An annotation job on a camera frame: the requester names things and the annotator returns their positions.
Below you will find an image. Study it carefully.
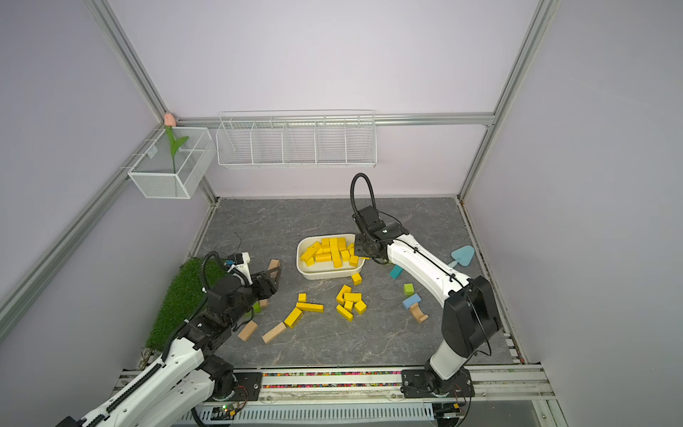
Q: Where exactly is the natural wood block lower left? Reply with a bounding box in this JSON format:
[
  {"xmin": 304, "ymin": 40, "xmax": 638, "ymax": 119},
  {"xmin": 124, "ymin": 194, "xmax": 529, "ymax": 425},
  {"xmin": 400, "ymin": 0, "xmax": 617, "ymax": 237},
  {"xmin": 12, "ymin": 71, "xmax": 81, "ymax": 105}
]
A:
[{"xmin": 238, "ymin": 321, "xmax": 258, "ymax": 342}]

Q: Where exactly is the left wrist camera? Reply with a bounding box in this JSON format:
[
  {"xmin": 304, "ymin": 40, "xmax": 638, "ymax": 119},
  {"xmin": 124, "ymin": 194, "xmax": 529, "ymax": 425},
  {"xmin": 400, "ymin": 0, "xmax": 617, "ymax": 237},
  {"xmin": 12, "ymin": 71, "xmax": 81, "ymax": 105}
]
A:
[{"xmin": 227, "ymin": 252, "xmax": 251, "ymax": 277}]

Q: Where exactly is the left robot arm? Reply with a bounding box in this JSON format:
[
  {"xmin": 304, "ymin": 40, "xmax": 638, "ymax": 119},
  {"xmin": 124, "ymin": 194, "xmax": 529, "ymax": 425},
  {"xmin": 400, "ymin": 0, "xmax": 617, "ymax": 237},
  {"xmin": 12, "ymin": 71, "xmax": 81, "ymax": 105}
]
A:
[{"xmin": 59, "ymin": 266, "xmax": 282, "ymax": 426}]

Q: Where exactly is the white mesh wall basket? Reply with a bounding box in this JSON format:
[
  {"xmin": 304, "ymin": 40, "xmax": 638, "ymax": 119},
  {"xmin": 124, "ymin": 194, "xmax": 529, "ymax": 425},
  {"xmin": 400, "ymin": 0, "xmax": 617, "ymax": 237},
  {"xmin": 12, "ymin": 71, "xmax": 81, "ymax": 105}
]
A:
[{"xmin": 128, "ymin": 127, "xmax": 216, "ymax": 199}]

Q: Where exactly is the teal toy shovel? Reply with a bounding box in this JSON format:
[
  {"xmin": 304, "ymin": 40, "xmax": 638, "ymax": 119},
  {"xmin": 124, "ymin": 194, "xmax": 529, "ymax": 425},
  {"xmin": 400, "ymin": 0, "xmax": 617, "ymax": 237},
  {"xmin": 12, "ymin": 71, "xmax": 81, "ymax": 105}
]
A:
[{"xmin": 448, "ymin": 246, "xmax": 476, "ymax": 269}]

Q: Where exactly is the white plastic bin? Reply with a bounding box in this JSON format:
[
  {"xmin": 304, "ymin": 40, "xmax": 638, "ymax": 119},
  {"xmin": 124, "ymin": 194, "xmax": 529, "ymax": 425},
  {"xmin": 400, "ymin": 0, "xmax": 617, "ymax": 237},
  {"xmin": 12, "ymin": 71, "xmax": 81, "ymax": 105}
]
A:
[{"xmin": 295, "ymin": 233, "xmax": 366, "ymax": 280}]

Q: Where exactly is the teal triangle block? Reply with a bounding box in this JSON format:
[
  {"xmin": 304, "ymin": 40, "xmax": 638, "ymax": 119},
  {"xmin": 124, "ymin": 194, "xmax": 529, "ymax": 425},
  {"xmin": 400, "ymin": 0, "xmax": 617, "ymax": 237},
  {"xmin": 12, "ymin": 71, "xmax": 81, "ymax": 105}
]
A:
[{"xmin": 390, "ymin": 265, "xmax": 404, "ymax": 279}]

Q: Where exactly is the green artificial grass mat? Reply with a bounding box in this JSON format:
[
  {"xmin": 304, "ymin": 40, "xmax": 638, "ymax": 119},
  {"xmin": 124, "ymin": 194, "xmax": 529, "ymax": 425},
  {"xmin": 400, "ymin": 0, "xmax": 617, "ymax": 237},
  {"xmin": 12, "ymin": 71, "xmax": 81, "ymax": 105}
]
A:
[{"xmin": 146, "ymin": 258, "xmax": 204, "ymax": 352}]

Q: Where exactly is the yellow rectangular block left pile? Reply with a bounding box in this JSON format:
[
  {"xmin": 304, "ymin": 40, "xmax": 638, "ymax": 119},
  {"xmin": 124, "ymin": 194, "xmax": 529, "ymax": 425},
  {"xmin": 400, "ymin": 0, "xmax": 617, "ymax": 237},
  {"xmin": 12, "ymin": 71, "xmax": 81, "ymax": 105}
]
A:
[{"xmin": 284, "ymin": 308, "xmax": 303, "ymax": 328}]

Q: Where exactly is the yellow cylinder block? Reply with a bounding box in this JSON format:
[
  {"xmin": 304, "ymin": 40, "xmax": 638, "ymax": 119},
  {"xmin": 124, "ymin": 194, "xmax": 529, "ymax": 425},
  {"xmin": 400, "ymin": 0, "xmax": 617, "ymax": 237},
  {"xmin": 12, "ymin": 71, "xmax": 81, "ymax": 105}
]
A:
[{"xmin": 315, "ymin": 254, "xmax": 332, "ymax": 263}]

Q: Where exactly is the white wire wall rack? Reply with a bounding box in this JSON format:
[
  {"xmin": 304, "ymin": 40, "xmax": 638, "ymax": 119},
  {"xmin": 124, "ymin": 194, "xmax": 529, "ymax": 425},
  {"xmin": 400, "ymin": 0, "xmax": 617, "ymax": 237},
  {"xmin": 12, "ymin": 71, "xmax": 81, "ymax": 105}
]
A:
[{"xmin": 216, "ymin": 110, "xmax": 378, "ymax": 168}]

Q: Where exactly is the yellow block right pile left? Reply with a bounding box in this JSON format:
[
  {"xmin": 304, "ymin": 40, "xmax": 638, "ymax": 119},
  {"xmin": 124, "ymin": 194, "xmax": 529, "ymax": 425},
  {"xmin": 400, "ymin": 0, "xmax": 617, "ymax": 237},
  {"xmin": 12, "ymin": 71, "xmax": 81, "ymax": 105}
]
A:
[{"xmin": 336, "ymin": 305, "xmax": 354, "ymax": 322}]

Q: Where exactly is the natural wood long block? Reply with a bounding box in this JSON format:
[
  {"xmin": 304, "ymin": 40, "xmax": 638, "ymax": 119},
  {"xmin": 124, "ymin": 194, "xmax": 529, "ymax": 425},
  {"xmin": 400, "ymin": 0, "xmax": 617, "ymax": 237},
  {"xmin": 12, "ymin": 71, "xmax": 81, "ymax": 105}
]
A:
[{"xmin": 263, "ymin": 322, "xmax": 287, "ymax": 344}]

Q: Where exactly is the light blue flat block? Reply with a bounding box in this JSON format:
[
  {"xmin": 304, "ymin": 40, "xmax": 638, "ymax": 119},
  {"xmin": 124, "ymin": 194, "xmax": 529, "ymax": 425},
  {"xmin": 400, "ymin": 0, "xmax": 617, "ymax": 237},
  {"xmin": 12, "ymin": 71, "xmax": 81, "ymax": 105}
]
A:
[{"xmin": 402, "ymin": 294, "xmax": 422, "ymax": 310}]

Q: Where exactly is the artificial pink tulip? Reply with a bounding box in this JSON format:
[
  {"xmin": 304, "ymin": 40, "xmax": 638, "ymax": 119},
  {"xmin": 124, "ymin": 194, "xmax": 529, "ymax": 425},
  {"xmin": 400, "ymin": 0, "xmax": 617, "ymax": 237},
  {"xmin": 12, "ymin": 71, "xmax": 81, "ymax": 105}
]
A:
[{"xmin": 164, "ymin": 112, "xmax": 189, "ymax": 174}]

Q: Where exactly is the natural wood arch block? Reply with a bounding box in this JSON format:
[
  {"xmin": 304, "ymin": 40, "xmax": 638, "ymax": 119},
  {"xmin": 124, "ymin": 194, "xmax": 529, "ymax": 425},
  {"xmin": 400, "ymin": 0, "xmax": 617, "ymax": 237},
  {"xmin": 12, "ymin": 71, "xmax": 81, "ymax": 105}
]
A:
[{"xmin": 409, "ymin": 304, "xmax": 429, "ymax": 324}]

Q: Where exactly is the long yellow block diagonal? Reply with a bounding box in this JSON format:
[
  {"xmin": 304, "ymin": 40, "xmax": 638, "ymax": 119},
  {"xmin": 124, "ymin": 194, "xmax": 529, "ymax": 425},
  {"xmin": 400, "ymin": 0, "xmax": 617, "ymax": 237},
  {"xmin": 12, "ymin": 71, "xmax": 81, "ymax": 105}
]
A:
[{"xmin": 301, "ymin": 241, "xmax": 322, "ymax": 263}]

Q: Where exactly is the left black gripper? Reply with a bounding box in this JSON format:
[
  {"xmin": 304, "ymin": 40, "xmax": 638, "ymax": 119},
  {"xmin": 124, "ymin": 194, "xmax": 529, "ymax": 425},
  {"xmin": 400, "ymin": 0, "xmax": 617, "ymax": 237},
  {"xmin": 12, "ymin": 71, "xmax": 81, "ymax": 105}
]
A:
[{"xmin": 227, "ymin": 266, "xmax": 281, "ymax": 327}]

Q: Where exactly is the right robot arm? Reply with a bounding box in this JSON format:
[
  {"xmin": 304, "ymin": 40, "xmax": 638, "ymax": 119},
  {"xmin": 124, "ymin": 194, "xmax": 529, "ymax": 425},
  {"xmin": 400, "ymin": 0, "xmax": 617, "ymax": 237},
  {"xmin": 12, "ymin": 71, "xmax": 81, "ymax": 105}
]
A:
[{"xmin": 352, "ymin": 206, "xmax": 503, "ymax": 396}]

